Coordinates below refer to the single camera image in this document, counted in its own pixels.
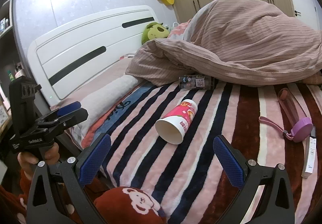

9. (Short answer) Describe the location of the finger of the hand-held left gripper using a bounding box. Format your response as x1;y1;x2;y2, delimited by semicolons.
56;101;82;117
49;108;89;134

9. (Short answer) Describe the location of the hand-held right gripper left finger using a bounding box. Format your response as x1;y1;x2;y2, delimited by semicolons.
26;134;112;224

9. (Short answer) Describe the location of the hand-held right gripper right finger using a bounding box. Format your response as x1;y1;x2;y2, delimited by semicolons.
213;135;296;224

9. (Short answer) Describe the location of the white pink paper cup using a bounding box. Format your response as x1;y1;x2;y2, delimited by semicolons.
155;99;198;145

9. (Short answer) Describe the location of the person's left forearm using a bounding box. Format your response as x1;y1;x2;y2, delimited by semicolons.
0;168;34;224

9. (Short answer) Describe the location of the person's left hand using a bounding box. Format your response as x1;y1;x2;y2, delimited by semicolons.
17;142;60;174

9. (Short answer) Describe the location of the grey long pillow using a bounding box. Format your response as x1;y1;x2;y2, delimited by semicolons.
70;74;139;144

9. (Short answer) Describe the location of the person's red printed pajama leg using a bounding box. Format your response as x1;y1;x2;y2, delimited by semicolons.
86;185;168;224

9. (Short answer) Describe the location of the striped fleece blanket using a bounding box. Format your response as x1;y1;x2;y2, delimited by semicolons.
50;79;322;224

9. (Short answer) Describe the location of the white bed headboard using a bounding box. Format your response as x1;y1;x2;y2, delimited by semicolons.
27;5;157;107

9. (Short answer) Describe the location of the white remote control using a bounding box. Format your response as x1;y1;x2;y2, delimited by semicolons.
301;126;317;178

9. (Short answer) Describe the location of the purple lidded water bottle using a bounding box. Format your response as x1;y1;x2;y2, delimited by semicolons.
259;88;314;143

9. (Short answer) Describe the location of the dark clear plastic jar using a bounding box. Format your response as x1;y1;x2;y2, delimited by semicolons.
179;74;215;91

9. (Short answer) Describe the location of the green plush toy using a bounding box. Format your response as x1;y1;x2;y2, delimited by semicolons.
141;22;169;45

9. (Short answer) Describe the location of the pink striped duvet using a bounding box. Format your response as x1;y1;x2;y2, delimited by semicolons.
125;0;322;87

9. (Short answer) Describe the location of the pink floral pillow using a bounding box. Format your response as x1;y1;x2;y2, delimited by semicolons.
167;19;193;42

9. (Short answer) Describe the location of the wall shelf unit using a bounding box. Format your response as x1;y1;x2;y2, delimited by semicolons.
0;0;26;129

